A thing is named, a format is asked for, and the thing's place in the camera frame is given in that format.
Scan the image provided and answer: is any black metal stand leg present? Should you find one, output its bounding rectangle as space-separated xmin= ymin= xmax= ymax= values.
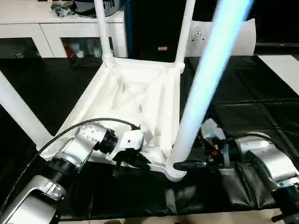
xmin=272 ymin=211 xmax=299 ymax=223

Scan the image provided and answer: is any white flat board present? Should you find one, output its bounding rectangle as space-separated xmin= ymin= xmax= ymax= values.
xmin=258 ymin=55 xmax=299 ymax=95

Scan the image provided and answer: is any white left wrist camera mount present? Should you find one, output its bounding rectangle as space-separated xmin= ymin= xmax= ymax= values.
xmin=106 ymin=130 xmax=144 ymax=162

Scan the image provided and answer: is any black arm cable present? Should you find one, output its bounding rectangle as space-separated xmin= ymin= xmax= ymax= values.
xmin=0 ymin=118 xmax=141 ymax=206
xmin=220 ymin=133 xmax=277 ymax=150

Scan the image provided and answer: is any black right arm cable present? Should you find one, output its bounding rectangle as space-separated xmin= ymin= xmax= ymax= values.
xmin=220 ymin=133 xmax=277 ymax=150

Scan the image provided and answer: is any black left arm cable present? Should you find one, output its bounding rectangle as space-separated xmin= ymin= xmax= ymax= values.
xmin=0 ymin=118 xmax=141 ymax=206

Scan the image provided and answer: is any red bottle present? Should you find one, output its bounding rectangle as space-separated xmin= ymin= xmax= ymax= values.
xmin=62 ymin=41 xmax=72 ymax=57

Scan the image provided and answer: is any black work mat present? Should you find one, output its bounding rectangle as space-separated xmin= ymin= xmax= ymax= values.
xmin=0 ymin=54 xmax=299 ymax=221

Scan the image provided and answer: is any white cabinet with glass doors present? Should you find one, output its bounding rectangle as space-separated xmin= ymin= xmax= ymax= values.
xmin=0 ymin=0 xmax=128 ymax=58

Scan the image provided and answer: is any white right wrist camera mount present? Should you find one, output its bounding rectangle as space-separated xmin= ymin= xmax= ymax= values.
xmin=201 ymin=119 xmax=227 ymax=143

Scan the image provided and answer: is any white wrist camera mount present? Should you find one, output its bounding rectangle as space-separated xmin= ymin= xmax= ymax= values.
xmin=106 ymin=130 xmax=144 ymax=162
xmin=201 ymin=119 xmax=227 ymax=143

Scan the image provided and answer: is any white cushion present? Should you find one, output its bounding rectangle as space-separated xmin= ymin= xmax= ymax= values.
xmin=187 ymin=19 xmax=256 ymax=56

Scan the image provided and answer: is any grey clutter on cabinet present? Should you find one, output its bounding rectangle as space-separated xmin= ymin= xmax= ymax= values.
xmin=49 ymin=0 xmax=126 ymax=18

